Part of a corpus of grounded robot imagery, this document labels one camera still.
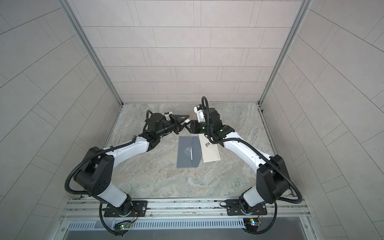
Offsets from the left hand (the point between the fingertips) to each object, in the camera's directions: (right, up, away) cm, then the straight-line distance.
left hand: (193, 116), depth 76 cm
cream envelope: (+10, -22, +15) cm, 28 cm away
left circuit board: (-29, -48, -12) cm, 57 cm away
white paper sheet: (-2, -22, +14) cm, 26 cm away
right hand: (-4, -5, +1) cm, 6 cm away
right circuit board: (+29, -49, -8) cm, 57 cm away
